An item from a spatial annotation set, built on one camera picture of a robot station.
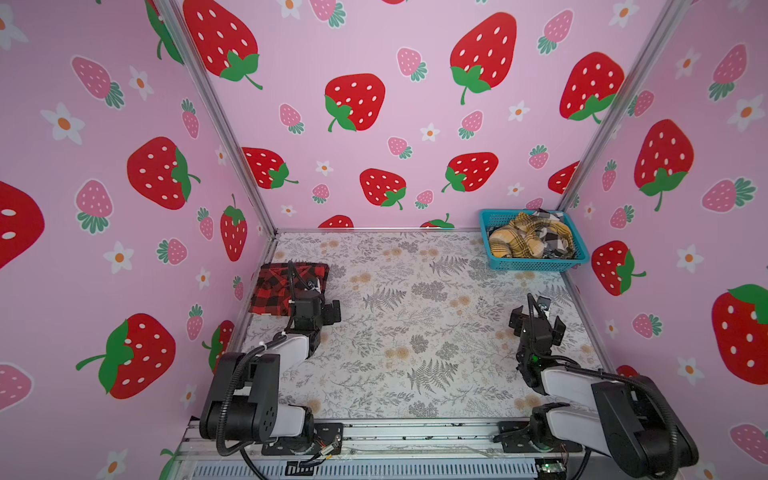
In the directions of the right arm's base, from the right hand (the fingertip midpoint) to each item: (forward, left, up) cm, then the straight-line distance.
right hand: (540, 312), depth 87 cm
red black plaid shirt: (0, +85, -4) cm, 85 cm away
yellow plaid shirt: (+28, +2, +2) cm, 29 cm away
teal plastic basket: (+43, +11, -2) cm, 44 cm away
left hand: (-3, +68, -2) cm, 68 cm away
